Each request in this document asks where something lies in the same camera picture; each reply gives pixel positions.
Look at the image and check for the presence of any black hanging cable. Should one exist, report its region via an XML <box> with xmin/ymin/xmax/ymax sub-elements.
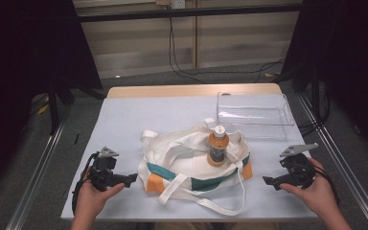
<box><xmin>168</xmin><ymin>16</ymin><xmax>207</xmax><ymax>85</ymax></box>

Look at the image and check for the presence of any person's left hand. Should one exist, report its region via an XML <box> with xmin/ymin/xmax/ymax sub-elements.
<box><xmin>74</xmin><ymin>167</ymin><xmax>126</xmax><ymax>221</ymax></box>

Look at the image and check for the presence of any wooden vertical post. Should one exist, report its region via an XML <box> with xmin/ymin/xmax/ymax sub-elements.
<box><xmin>193</xmin><ymin>0</ymin><xmax>201</xmax><ymax>69</ymax></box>

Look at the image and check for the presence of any person's right hand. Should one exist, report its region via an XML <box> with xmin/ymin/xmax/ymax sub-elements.
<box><xmin>279</xmin><ymin>157</ymin><xmax>337</xmax><ymax>219</ymax></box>

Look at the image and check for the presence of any black horizontal bar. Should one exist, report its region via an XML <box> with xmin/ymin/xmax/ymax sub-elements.
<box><xmin>76</xmin><ymin>3</ymin><xmax>303</xmax><ymax>23</ymax></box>

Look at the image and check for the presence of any clear plastic bin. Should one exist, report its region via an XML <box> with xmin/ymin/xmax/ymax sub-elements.
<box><xmin>216</xmin><ymin>91</ymin><xmax>297</xmax><ymax>141</ymax></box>

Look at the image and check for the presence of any wooden table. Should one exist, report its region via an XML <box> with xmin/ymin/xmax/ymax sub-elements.
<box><xmin>60</xmin><ymin>82</ymin><xmax>320</xmax><ymax>223</ymax></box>

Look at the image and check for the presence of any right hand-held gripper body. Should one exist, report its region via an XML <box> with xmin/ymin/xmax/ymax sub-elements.
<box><xmin>279</xmin><ymin>142</ymin><xmax>320</xmax><ymax>190</ymax></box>

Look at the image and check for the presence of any orange drink bottle white cap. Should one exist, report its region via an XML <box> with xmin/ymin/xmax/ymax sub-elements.
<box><xmin>206</xmin><ymin>125</ymin><xmax>230</xmax><ymax>168</ymax></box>

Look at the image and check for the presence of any hand-held gripper black cable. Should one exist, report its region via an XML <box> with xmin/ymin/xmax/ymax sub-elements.
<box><xmin>71</xmin><ymin>152</ymin><xmax>99</xmax><ymax>216</ymax></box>
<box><xmin>312</xmin><ymin>165</ymin><xmax>340</xmax><ymax>206</ymax></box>

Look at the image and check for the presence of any right hand-held gripper black cable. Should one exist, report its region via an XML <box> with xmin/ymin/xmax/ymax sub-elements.
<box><xmin>312</xmin><ymin>165</ymin><xmax>340</xmax><ymax>206</ymax></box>

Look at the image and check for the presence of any white canvas tote bag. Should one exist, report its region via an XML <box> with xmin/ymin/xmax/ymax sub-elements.
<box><xmin>137</xmin><ymin>117</ymin><xmax>254</xmax><ymax>218</ymax></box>

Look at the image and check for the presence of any left hand-held gripper black cable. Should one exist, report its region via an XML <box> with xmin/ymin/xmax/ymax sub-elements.
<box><xmin>71</xmin><ymin>152</ymin><xmax>99</xmax><ymax>216</ymax></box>

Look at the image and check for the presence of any light blue table mat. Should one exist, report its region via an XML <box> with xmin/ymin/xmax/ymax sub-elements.
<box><xmin>60</xmin><ymin>95</ymin><xmax>320</xmax><ymax>222</ymax></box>

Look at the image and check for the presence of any black floor cable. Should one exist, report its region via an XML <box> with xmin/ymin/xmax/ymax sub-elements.
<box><xmin>172</xmin><ymin>57</ymin><xmax>286</xmax><ymax>80</ymax></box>

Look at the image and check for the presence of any black metal stand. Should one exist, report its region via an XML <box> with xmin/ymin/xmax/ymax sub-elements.
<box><xmin>45</xmin><ymin>72</ymin><xmax>75</xmax><ymax>136</ymax></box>
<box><xmin>310</xmin><ymin>62</ymin><xmax>331</xmax><ymax>127</ymax></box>

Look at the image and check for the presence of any black curtain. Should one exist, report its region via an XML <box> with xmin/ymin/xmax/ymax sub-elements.
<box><xmin>280</xmin><ymin>0</ymin><xmax>368</xmax><ymax>156</ymax></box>
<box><xmin>0</xmin><ymin>0</ymin><xmax>104</xmax><ymax>203</ymax></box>

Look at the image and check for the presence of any aluminium floor rail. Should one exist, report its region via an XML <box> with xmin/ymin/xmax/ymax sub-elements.
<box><xmin>296</xmin><ymin>93</ymin><xmax>368</xmax><ymax>230</ymax></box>
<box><xmin>5</xmin><ymin>116</ymin><xmax>69</xmax><ymax>230</ymax></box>

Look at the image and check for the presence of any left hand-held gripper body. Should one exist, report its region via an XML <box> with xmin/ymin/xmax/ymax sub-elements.
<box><xmin>89</xmin><ymin>146</ymin><xmax>127</xmax><ymax>193</ymax></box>

